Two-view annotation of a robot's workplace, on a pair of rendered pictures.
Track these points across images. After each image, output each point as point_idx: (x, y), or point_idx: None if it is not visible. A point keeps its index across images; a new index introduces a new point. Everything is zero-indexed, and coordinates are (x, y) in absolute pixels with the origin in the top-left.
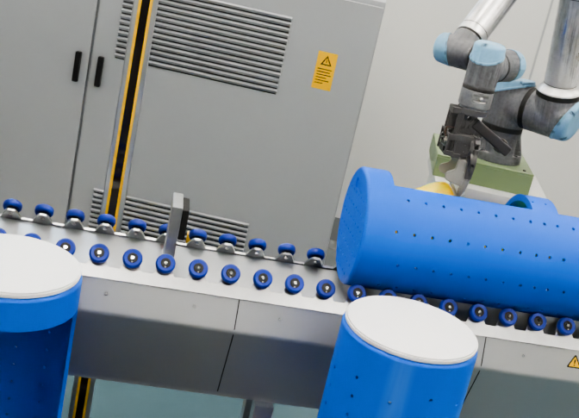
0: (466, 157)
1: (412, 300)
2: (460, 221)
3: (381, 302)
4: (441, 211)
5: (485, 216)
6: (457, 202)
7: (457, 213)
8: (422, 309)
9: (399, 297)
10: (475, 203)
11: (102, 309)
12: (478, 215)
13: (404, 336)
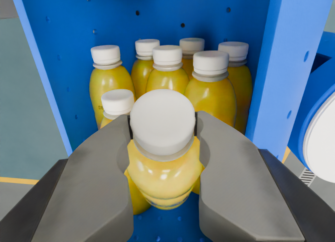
0: (90, 240)
1: (319, 121)
2: (300, 103)
3: (323, 154)
4: (281, 155)
5: (318, 27)
6: (271, 134)
7: (291, 119)
8: None
9: (312, 134)
10: (283, 74)
11: None
12: (309, 55)
13: None
